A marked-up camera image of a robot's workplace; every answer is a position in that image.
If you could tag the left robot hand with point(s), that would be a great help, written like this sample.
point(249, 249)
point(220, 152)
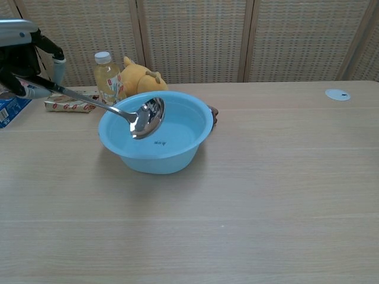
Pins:
point(20, 59)

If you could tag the metal ladle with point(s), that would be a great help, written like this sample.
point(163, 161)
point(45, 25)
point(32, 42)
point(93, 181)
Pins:
point(124, 114)

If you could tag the light blue bowl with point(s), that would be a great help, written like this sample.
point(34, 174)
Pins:
point(160, 139)

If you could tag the blue cookie box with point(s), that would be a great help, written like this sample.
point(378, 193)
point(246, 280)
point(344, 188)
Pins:
point(9, 109)

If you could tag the gold red snack packet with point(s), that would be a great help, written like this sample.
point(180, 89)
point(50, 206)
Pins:
point(69, 103)

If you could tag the yellow drink bottle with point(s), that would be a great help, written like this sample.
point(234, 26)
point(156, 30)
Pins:
point(108, 80)

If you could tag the yellow plush toy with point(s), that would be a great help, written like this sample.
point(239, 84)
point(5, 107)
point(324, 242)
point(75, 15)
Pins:
point(142, 78)

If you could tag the folding bamboo screen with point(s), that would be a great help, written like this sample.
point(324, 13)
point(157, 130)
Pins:
point(207, 38)

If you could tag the brown snack wrapper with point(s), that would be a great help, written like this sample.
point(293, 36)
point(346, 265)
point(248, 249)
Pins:
point(213, 115)

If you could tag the white round lid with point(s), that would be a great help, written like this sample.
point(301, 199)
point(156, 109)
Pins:
point(337, 94)

